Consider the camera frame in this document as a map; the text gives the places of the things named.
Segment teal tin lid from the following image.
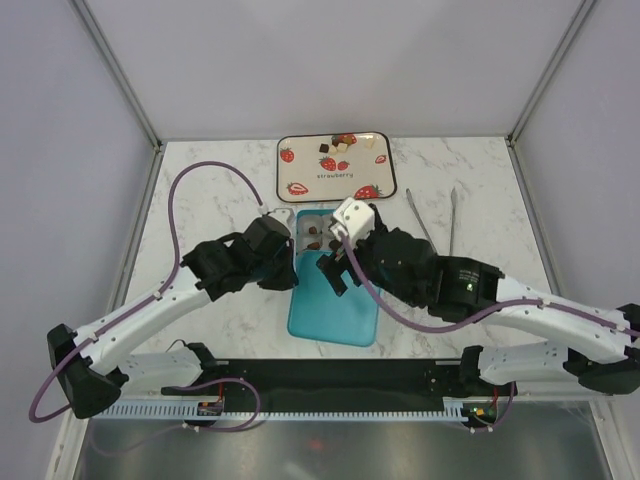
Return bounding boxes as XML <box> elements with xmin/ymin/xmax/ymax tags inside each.
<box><xmin>287</xmin><ymin>251</ymin><xmax>379</xmax><ymax>347</ymax></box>

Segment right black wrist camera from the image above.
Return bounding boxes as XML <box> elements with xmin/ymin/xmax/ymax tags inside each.
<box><xmin>329</xmin><ymin>197</ymin><xmax>375</xmax><ymax>247</ymax></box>

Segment white slotted cable duct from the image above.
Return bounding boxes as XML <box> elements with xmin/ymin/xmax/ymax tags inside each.
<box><xmin>95</xmin><ymin>398</ymin><xmax>468</xmax><ymax>422</ymax></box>

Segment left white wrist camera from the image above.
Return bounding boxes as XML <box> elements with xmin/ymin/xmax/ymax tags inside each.
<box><xmin>258</xmin><ymin>204</ymin><xmax>295</xmax><ymax>229</ymax></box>

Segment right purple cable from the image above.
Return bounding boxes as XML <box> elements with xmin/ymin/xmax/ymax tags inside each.
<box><xmin>342</xmin><ymin>234</ymin><xmax>640</xmax><ymax>435</ymax></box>

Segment metal tongs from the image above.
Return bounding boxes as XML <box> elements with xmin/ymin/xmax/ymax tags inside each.
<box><xmin>405</xmin><ymin>187</ymin><xmax>458</xmax><ymax>256</ymax></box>

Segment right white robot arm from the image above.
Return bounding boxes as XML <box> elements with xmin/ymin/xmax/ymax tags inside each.
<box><xmin>317</xmin><ymin>198</ymin><xmax>639</xmax><ymax>395</ymax></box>

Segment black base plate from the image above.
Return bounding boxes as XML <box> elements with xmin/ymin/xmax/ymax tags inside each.
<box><xmin>161</xmin><ymin>359</ymin><xmax>517</xmax><ymax>411</ymax></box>

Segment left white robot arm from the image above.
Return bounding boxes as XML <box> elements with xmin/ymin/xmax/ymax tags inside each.
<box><xmin>47</xmin><ymin>208</ymin><xmax>298</xmax><ymax>419</ymax></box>

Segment strawberry print tray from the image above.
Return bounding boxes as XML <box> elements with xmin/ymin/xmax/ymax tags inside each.
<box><xmin>276</xmin><ymin>132</ymin><xmax>398</xmax><ymax>204</ymax></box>

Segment teal tin box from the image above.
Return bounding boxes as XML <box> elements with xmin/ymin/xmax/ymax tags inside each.
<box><xmin>294</xmin><ymin>209</ymin><xmax>342</xmax><ymax>257</ymax></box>

